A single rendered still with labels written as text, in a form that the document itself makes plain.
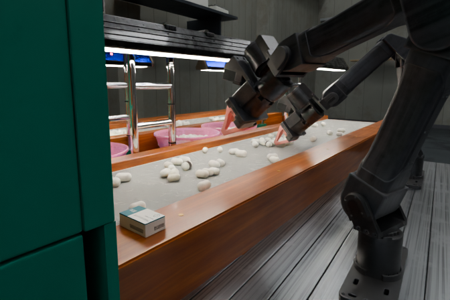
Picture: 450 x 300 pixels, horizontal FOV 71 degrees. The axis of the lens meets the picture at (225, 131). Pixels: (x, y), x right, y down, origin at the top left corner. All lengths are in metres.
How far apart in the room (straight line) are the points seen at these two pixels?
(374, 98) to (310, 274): 7.74
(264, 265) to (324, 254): 0.12
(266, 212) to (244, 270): 0.13
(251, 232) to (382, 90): 7.69
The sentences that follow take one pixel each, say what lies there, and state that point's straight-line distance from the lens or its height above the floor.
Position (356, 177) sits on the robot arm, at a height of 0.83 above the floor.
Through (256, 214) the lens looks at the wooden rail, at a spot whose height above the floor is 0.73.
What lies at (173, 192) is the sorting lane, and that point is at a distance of 0.68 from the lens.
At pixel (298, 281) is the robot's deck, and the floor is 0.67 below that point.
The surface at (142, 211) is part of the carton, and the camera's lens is 0.48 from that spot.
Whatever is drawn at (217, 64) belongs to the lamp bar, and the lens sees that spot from 1.81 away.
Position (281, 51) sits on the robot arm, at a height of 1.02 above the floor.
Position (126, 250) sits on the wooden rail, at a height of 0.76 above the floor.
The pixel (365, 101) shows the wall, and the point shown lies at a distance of 8.26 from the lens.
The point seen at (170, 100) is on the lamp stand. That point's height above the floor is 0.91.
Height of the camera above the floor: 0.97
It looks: 9 degrees down
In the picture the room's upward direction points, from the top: straight up
